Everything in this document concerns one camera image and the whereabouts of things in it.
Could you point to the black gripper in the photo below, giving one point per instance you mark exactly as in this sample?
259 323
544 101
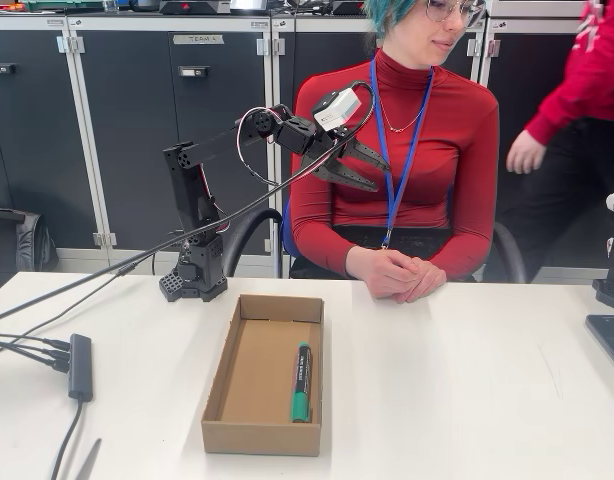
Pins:
333 169

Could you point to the green permanent marker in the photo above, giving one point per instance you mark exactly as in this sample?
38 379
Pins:
302 380

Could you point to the hoodie wearer's forearm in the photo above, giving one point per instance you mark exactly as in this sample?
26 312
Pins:
562 110

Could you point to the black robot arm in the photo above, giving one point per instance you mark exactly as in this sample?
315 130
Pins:
189 200

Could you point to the woman's right forearm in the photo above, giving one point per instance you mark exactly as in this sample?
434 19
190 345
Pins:
327 255

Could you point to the woman's left forearm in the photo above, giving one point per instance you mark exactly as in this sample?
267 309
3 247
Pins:
467 255

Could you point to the person in red hoodie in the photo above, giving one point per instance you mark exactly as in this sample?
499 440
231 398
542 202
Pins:
587 75

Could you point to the woman's right hand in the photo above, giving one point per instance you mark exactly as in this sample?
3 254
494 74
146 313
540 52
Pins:
387 275

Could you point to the woman's left hand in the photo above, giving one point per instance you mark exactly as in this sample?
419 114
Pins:
429 280

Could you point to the hoodie wearer's hand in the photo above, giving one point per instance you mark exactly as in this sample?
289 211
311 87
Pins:
526 155

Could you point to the woman in red turtleneck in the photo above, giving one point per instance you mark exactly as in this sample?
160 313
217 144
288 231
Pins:
437 125

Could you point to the blue black office chair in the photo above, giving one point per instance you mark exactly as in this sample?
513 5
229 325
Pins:
287 235

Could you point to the gold rimmed glasses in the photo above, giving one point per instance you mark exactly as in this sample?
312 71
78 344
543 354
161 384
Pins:
452 10

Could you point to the black case red logo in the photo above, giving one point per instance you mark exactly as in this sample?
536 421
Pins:
192 7

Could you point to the open cardboard box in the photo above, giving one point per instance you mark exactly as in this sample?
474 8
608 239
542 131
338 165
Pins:
257 380

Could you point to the dark laptop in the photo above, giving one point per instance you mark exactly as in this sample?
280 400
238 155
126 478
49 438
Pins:
612 340

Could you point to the green crate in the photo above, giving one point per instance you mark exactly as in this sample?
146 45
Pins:
62 5

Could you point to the dark grey USB hub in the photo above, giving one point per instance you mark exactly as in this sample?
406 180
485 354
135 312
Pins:
81 365

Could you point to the black backpack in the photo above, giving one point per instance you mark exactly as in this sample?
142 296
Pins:
22 240

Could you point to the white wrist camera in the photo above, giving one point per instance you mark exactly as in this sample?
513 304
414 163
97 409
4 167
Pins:
337 107

